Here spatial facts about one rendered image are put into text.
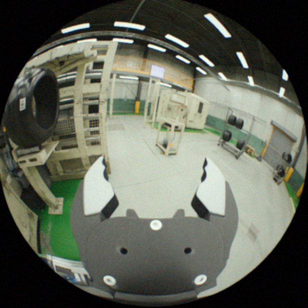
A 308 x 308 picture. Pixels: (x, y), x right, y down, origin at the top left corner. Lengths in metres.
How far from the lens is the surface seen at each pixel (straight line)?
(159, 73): 4.32
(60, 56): 1.17
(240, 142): 4.45
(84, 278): 0.56
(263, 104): 10.72
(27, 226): 1.54
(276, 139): 10.37
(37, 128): 0.74
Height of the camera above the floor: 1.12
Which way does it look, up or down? 29 degrees down
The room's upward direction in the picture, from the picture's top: 9 degrees clockwise
